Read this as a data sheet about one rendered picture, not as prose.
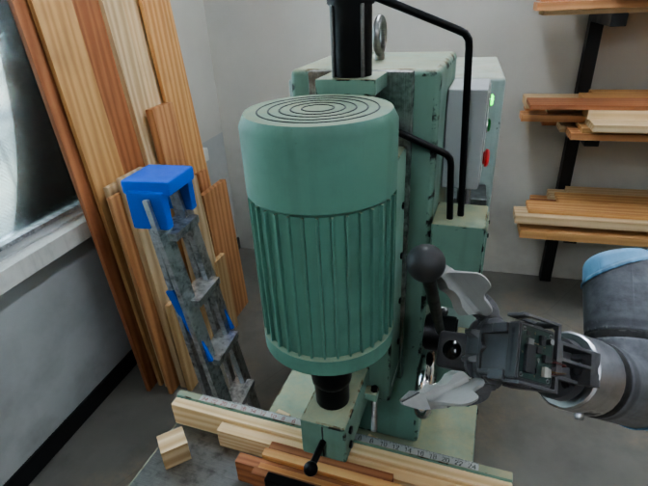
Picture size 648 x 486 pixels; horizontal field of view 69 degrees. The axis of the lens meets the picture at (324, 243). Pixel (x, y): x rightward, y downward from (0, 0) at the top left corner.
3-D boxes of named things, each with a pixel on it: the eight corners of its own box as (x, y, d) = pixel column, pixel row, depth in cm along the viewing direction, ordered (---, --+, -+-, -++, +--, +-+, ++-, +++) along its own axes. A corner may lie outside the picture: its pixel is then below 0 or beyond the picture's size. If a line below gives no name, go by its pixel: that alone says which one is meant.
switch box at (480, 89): (440, 187, 79) (446, 89, 71) (446, 168, 87) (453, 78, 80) (478, 190, 77) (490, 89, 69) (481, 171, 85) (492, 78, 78)
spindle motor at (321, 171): (243, 364, 61) (204, 123, 47) (295, 290, 76) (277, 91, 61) (375, 392, 56) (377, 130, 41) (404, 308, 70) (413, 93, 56)
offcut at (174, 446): (166, 470, 81) (160, 453, 79) (161, 452, 85) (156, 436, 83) (191, 458, 83) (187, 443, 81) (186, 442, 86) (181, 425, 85)
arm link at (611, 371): (558, 338, 61) (553, 417, 58) (531, 330, 59) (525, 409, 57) (627, 338, 53) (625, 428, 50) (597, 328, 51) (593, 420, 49)
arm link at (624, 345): (618, 357, 66) (623, 433, 62) (554, 337, 62) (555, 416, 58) (692, 353, 58) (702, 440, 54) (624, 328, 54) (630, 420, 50)
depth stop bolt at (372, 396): (364, 432, 80) (364, 389, 75) (366, 422, 82) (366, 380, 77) (376, 435, 79) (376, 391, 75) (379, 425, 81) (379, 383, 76)
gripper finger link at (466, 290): (468, 234, 48) (518, 306, 49) (432, 245, 53) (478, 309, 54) (450, 253, 47) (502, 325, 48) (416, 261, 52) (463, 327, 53)
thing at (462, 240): (425, 305, 78) (430, 223, 71) (433, 277, 86) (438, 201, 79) (478, 312, 76) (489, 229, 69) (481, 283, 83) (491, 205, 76)
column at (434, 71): (313, 418, 102) (285, 69, 69) (343, 352, 121) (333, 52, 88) (417, 444, 95) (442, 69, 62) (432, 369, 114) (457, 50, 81)
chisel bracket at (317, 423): (303, 458, 72) (299, 419, 68) (332, 393, 84) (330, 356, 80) (349, 472, 70) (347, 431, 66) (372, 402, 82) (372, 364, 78)
